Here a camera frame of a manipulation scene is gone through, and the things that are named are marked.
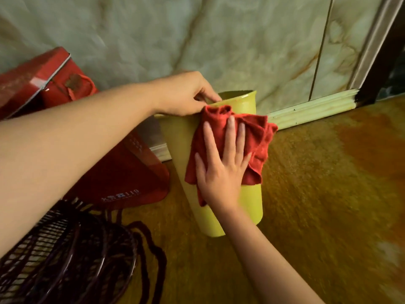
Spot person's right hand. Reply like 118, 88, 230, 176
194, 116, 253, 213

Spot person's left hand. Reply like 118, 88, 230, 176
152, 71, 223, 117

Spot red cleaning cloth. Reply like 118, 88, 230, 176
184, 104, 278, 207

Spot yellow-green plastic bin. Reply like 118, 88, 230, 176
154, 90, 264, 238

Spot person's right forearm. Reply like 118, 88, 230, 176
218, 202, 326, 304

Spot person's left forearm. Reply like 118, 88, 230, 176
0, 80, 159, 257

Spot pale green baseboard moulding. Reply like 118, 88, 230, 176
149, 88, 360, 162

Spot red cardboard box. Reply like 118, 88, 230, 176
0, 47, 72, 121

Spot dark cable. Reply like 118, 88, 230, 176
104, 208, 168, 304

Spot dark wire fan guard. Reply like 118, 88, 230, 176
0, 199, 138, 304

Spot pale door frame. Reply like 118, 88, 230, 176
348, 0, 405, 91

